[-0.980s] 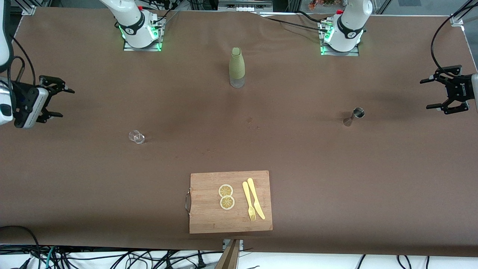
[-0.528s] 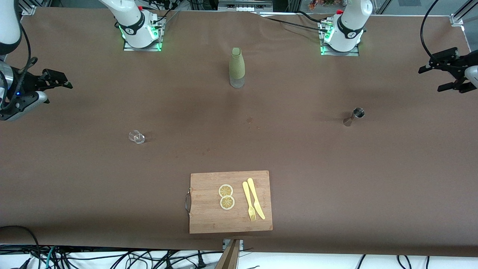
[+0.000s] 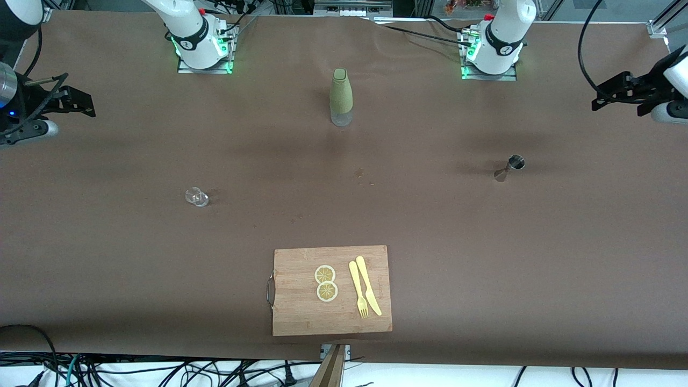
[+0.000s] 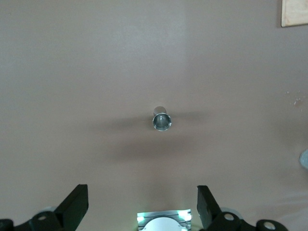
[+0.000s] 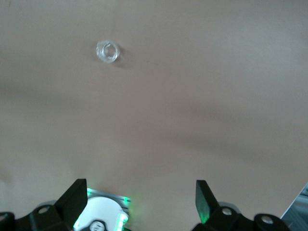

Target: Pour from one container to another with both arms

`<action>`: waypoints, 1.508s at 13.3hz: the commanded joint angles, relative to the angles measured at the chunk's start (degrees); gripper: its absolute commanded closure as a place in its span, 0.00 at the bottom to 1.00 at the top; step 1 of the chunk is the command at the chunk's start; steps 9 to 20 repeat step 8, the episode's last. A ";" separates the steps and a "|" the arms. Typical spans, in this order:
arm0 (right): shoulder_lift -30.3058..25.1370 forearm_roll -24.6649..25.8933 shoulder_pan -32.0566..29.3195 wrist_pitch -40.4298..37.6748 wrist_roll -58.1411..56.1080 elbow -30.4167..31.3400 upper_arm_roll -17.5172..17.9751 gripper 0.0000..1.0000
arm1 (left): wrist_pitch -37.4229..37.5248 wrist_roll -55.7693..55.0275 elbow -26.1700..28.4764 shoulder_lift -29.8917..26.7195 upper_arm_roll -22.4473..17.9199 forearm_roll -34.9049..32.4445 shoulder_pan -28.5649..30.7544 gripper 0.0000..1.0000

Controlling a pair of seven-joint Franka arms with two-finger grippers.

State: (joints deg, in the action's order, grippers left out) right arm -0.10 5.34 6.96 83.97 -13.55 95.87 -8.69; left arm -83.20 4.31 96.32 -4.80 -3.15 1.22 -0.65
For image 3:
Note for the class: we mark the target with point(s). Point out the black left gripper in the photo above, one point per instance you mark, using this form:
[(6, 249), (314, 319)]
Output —
[(646, 89)]

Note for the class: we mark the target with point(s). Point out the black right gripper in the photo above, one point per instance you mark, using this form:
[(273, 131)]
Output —
[(33, 100)]

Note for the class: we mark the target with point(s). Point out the steel double cone jigger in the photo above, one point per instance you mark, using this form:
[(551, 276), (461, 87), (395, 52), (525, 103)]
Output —
[(516, 161)]

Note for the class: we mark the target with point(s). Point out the clear glass measuring beaker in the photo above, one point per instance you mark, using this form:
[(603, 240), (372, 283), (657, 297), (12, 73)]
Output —
[(198, 198)]

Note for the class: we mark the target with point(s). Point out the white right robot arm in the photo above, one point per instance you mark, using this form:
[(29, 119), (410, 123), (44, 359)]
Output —
[(188, 32)]

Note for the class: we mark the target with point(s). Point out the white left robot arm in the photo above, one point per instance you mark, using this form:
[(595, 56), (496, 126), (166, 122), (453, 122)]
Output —
[(500, 37)]

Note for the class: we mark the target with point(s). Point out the olive green sleeved bottle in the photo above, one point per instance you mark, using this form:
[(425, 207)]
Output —
[(341, 97)]

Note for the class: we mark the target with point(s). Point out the lemon slice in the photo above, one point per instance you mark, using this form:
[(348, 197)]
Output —
[(325, 274), (327, 292)]

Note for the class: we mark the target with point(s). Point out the yellow plastic knife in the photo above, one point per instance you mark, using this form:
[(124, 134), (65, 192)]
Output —
[(365, 279)]

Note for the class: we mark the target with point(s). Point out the yellow plastic fork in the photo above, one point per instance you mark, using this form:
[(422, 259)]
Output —
[(355, 282)]

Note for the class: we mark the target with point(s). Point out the wooden plank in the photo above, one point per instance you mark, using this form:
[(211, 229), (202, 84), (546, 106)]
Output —
[(330, 371)]

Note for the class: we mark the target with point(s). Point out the aluminium frame profile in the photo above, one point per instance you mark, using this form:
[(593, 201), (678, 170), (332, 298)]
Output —
[(666, 19)]

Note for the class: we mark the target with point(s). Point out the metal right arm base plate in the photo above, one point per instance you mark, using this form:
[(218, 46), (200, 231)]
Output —
[(207, 70)]

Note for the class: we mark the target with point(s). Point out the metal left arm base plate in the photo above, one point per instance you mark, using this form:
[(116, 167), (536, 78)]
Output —
[(489, 77)]

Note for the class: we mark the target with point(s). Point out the grey metal rail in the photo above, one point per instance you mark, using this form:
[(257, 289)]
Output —
[(349, 5)]

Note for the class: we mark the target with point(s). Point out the small metal bracket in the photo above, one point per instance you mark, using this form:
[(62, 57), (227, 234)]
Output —
[(324, 350)]

